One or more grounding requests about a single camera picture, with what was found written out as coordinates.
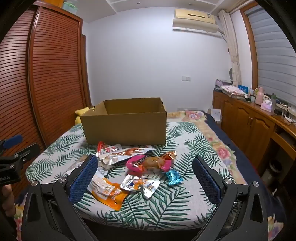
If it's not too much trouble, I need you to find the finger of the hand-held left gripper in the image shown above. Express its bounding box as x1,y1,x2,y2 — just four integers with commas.
0,143,40,166
0,135,23,150

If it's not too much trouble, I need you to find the red and white snack packet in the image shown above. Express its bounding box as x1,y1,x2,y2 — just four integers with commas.
96,141,123,163

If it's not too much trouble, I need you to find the brown slatted wooden wardrobe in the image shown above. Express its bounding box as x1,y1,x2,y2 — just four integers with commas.
0,5,92,188

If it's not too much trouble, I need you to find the clear beige snack packet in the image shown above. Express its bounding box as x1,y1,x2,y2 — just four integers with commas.
66,155,89,175

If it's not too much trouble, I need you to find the grey window blind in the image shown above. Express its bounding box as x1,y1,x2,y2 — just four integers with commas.
245,5,296,117

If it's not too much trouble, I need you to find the folded floral cloth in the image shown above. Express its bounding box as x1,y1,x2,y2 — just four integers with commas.
220,85,246,100

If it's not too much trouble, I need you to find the yellow plush pillow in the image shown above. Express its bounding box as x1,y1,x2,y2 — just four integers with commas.
74,106,96,126

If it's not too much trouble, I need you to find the purple patterned box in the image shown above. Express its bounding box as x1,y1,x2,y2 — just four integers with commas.
215,78,233,90

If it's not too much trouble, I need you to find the silver packet with blue labels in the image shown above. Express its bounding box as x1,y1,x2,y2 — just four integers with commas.
120,174,161,199

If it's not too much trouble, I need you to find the small crumpled silver packet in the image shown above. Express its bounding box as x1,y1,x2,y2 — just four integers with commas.
97,159,110,177

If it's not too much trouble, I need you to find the person's left hand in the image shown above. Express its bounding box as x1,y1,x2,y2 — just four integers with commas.
0,184,17,219

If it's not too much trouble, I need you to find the grey bottle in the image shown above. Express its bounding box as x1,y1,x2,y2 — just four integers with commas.
270,93,278,114

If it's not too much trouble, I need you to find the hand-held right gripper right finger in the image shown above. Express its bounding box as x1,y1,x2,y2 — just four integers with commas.
192,156,276,241

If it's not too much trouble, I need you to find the brown cardboard box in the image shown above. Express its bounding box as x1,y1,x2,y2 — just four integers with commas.
80,97,167,146

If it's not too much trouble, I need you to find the blue foil snack packet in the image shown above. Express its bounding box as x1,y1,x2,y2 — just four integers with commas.
166,169,184,186

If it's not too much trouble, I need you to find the orange snack packet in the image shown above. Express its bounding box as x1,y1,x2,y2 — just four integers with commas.
87,174,130,211

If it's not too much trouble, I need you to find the cream patterned curtain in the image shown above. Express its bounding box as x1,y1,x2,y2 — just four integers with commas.
218,9,243,87

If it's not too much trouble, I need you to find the green plastic storage box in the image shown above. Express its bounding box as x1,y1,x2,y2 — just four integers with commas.
62,0,79,14

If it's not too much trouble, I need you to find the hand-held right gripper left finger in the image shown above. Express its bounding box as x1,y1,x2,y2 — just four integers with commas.
21,154,99,241

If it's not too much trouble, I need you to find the pink snack packet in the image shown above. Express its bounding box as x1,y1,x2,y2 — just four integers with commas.
125,155,172,178

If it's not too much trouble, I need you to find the floral bedsheet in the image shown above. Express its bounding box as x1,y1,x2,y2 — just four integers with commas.
14,110,286,241

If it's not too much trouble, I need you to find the wall air conditioner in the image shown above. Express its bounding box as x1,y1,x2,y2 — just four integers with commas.
172,8,220,36

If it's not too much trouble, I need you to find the grey trash can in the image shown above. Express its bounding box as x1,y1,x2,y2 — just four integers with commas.
262,159,283,184

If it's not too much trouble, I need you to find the gold wrapped brown candy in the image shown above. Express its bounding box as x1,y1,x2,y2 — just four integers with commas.
143,151,178,168

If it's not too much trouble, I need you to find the silver packet with orange print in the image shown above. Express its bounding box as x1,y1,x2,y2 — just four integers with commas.
105,145,158,164

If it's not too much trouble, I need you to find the pink thermos bottle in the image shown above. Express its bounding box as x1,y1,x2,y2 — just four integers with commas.
254,86,265,105

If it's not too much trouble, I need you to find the wooden sideboard cabinet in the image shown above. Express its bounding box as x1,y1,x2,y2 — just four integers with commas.
212,89,296,176

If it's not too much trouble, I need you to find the white paper bag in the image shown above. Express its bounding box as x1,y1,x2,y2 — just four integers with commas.
211,108,223,124

